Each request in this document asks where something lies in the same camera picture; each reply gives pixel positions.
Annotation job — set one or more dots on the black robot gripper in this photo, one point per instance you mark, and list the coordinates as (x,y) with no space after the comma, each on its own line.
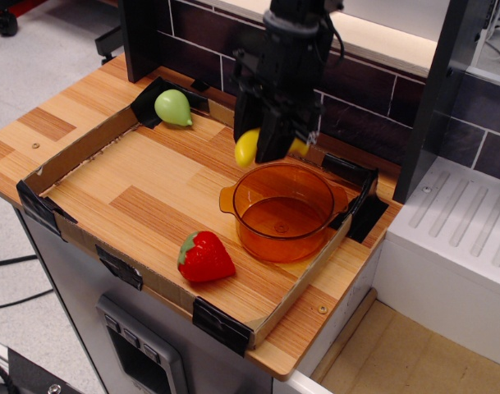
(276,82)

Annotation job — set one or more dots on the yellow toy banana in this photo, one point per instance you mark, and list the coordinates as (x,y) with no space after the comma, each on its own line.
(246,148)

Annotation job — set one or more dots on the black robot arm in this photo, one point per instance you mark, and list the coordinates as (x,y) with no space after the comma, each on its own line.
(305,13)

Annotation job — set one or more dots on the orange transparent plastic pot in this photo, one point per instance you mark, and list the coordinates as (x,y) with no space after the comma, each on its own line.
(283,211)

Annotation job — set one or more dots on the cardboard fence with black tape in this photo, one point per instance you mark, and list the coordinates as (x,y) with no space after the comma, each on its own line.
(131,190)

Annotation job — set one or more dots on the green toy pear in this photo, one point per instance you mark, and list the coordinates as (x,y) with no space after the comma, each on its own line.
(173,107)

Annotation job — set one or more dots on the red toy strawberry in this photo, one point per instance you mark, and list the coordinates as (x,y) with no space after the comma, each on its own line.
(203,258)

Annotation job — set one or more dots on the white toy sink drainboard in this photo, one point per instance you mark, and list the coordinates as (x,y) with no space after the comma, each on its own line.
(453,219)

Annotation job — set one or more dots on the grey toy oven front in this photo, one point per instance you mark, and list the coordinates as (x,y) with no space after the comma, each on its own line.
(152,364)

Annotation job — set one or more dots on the dark vertical post left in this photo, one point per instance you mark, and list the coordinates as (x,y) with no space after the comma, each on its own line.
(142,22)

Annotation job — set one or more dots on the dark vertical post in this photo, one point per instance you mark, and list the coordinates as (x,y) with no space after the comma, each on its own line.
(142,22)
(460,34)

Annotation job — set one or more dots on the dark vertical post right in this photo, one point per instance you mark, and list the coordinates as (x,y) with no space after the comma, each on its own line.
(460,34)

